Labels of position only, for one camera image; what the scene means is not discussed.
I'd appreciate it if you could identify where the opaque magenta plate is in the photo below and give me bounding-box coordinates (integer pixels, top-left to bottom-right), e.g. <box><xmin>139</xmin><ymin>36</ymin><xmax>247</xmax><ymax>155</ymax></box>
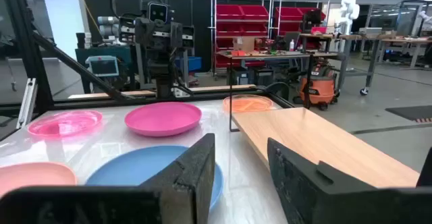
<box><xmin>124</xmin><ymin>101</ymin><xmax>203</xmax><ymax>138</ymax></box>

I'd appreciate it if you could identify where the silver metal bracket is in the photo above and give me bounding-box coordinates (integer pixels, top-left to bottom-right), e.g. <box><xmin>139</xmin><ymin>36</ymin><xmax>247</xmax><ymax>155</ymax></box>
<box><xmin>16</xmin><ymin>78</ymin><xmax>38</xmax><ymax>130</ymax></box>

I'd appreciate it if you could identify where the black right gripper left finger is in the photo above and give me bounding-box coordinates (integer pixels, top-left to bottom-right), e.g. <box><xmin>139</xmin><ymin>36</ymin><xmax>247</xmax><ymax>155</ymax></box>
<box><xmin>0</xmin><ymin>133</ymin><xmax>216</xmax><ymax>224</ymax></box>

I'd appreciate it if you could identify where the black floor mat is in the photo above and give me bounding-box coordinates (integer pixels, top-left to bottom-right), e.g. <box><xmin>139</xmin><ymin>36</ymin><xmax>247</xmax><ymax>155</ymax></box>
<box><xmin>384</xmin><ymin>105</ymin><xmax>432</xmax><ymax>123</ymax></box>

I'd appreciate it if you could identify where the transparent pink plate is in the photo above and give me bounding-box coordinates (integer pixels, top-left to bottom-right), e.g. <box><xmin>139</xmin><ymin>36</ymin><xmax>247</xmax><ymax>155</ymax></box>
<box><xmin>26</xmin><ymin>109</ymin><xmax>104</xmax><ymax>139</ymax></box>

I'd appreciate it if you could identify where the opaque blue plate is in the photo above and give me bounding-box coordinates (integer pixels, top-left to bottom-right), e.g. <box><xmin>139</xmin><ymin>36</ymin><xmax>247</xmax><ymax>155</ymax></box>
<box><xmin>84</xmin><ymin>145</ymin><xmax>224</xmax><ymax>213</ymax></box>

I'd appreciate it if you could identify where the gray workbench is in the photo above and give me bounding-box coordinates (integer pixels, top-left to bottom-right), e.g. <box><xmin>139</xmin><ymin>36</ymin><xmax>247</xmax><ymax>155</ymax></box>
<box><xmin>217</xmin><ymin>50</ymin><xmax>338</xmax><ymax>83</ymax></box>

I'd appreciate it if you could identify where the blue storage bin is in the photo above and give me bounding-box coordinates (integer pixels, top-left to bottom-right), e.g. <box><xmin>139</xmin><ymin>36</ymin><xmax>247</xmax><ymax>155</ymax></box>
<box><xmin>174</xmin><ymin>55</ymin><xmax>203</xmax><ymax>73</ymax></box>

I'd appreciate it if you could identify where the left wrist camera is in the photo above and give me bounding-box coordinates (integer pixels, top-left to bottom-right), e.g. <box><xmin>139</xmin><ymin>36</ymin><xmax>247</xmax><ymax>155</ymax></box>
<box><xmin>147</xmin><ymin>1</ymin><xmax>169</xmax><ymax>24</ymax></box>

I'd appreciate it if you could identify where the opaque salmon plate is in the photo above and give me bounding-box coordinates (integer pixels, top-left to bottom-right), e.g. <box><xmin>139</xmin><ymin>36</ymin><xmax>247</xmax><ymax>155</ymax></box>
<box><xmin>0</xmin><ymin>161</ymin><xmax>78</xmax><ymax>198</ymax></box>

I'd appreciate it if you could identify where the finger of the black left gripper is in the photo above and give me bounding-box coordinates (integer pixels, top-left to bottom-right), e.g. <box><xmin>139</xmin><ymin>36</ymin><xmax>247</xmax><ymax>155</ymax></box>
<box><xmin>170</xmin><ymin>21</ymin><xmax>183</xmax><ymax>49</ymax></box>
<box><xmin>134</xmin><ymin>17</ymin><xmax>157</xmax><ymax>47</ymax></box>

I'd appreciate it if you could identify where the black machine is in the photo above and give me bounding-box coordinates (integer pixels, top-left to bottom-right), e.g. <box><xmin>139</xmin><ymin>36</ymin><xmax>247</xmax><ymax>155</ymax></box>
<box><xmin>302</xmin><ymin>9</ymin><xmax>323</xmax><ymax>34</ymax></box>

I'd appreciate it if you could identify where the transparent orange plate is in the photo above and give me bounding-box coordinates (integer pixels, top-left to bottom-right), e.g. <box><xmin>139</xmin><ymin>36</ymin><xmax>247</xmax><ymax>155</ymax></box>
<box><xmin>222</xmin><ymin>94</ymin><xmax>274</xmax><ymax>114</ymax></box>

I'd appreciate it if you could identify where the wheeled wooden top table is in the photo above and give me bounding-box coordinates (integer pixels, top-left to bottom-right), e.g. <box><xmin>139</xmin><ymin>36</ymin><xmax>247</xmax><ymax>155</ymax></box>
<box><xmin>298</xmin><ymin>33</ymin><xmax>382</xmax><ymax>96</ymax></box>

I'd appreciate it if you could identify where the wooden board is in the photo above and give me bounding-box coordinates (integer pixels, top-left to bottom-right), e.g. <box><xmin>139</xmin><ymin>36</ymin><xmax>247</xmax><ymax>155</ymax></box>
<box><xmin>229</xmin><ymin>53</ymin><xmax>432</xmax><ymax>188</ymax></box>

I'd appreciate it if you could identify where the cardboard box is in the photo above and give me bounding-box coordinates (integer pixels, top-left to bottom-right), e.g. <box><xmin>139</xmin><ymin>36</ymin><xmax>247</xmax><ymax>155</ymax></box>
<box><xmin>232</xmin><ymin>36</ymin><xmax>257</xmax><ymax>53</ymax></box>

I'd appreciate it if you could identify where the teach pendant tablet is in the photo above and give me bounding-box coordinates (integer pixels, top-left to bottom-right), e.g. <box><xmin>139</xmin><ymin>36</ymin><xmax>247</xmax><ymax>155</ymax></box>
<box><xmin>84</xmin><ymin>55</ymin><xmax>119</xmax><ymax>78</ymax></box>

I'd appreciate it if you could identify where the metal rack with red bins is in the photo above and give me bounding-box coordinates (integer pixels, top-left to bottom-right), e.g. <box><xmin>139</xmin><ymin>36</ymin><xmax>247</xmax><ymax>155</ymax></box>
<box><xmin>269</xmin><ymin>0</ymin><xmax>331</xmax><ymax>51</ymax></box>
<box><xmin>209</xmin><ymin>0</ymin><xmax>273</xmax><ymax>78</ymax></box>

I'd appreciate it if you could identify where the black aluminium rig frame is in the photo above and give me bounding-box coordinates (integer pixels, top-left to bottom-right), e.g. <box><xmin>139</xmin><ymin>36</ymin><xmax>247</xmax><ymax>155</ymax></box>
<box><xmin>0</xmin><ymin>0</ymin><xmax>296</xmax><ymax>140</ymax></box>

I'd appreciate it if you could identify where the orange shop vacuum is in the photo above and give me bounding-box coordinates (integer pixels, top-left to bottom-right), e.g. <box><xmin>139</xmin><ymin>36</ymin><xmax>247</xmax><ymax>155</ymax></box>
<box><xmin>293</xmin><ymin>60</ymin><xmax>340</xmax><ymax>112</ymax></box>

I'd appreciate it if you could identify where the teal cabinet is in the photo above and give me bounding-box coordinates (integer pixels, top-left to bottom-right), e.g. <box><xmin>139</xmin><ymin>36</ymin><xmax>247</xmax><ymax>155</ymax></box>
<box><xmin>74</xmin><ymin>45</ymin><xmax>136</xmax><ymax>93</ymax></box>

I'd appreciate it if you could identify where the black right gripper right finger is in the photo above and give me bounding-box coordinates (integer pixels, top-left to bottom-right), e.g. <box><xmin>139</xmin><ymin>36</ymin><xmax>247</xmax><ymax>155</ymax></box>
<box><xmin>267</xmin><ymin>138</ymin><xmax>432</xmax><ymax>224</ymax></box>

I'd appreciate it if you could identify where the black storage case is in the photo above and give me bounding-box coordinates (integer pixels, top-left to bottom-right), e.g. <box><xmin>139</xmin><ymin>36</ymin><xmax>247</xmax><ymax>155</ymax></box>
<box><xmin>232</xmin><ymin>67</ymin><xmax>250</xmax><ymax>86</ymax></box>
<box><xmin>251</xmin><ymin>67</ymin><xmax>275</xmax><ymax>86</ymax></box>

